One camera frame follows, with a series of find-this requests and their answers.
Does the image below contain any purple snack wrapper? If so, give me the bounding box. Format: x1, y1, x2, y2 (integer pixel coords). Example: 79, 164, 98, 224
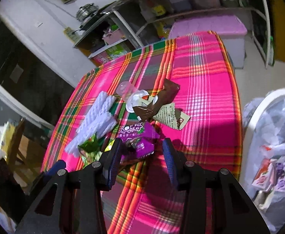
118, 122, 160, 163

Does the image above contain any green snack bag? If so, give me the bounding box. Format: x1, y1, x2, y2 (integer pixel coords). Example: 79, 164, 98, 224
78, 134, 107, 168

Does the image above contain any clear plastic cup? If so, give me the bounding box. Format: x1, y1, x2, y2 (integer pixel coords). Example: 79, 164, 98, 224
116, 81, 138, 101

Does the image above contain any red white drink carton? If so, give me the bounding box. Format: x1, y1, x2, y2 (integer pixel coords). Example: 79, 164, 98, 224
252, 159, 276, 192

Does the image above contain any purple white milk carton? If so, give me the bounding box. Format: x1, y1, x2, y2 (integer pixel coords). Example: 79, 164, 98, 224
271, 155, 285, 193

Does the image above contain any white round trash bin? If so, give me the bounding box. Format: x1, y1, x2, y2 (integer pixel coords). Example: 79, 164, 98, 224
239, 88, 285, 233

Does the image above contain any white trash bag liner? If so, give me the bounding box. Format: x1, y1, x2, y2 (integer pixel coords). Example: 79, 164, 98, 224
241, 99, 285, 233

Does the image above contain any newsprint paper cone wrapper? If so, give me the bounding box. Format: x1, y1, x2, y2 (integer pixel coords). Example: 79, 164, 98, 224
153, 103, 190, 130

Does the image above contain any white foam fruit net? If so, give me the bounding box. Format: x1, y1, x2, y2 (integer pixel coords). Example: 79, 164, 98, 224
65, 91, 117, 157

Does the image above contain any pink plaid tablecloth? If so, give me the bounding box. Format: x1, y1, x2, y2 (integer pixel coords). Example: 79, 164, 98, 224
42, 31, 243, 233

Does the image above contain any brown chocolate wrapper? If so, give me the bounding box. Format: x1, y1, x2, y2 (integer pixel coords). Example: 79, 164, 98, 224
133, 79, 180, 121

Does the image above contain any pink plastic basket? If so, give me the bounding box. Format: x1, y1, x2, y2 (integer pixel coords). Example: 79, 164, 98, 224
102, 28, 126, 45

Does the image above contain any white power strip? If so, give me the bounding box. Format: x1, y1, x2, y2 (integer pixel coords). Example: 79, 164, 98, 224
63, 27, 80, 43

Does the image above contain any white metal shelf unit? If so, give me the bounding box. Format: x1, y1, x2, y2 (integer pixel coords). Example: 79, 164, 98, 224
103, 0, 274, 68

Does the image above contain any pink lid storage box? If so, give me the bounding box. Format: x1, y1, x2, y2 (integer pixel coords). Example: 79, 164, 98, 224
168, 14, 248, 69

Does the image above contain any green glass bottle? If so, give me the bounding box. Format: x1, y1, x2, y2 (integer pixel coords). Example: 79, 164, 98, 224
268, 36, 275, 66

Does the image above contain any grey blue plastic container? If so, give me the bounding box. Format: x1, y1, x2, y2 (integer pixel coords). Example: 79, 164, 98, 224
169, 0, 192, 13

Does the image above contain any steel cooking pot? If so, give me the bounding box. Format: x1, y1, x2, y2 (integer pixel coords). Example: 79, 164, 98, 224
76, 3, 99, 22

